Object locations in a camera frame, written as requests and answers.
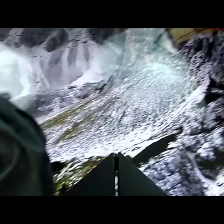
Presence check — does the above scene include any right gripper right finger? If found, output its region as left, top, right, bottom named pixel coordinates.
left=117, top=152, right=168, bottom=197

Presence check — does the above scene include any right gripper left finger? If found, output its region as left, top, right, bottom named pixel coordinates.
left=64, top=152, right=116, bottom=197

